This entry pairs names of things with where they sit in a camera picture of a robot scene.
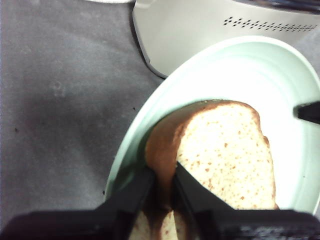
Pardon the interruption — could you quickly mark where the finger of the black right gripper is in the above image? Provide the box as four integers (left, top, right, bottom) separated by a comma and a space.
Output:
292, 101, 320, 125

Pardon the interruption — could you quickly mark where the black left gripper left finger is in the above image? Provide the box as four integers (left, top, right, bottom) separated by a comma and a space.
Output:
98, 169, 157, 216

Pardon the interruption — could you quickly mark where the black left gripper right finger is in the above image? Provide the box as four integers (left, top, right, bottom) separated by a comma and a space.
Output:
174, 161, 237, 216

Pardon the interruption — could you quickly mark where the large brown-crusted bread slice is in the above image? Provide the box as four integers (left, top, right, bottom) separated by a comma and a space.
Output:
128, 99, 280, 240

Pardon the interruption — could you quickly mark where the pale green round plate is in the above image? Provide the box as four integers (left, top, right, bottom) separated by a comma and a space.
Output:
103, 35, 320, 216

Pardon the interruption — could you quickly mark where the cream toaster with chrome top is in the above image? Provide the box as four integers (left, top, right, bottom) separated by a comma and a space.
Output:
131, 0, 320, 80

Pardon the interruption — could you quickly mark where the white toaster power cable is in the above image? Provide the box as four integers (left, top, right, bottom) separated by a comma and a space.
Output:
84, 0, 133, 4

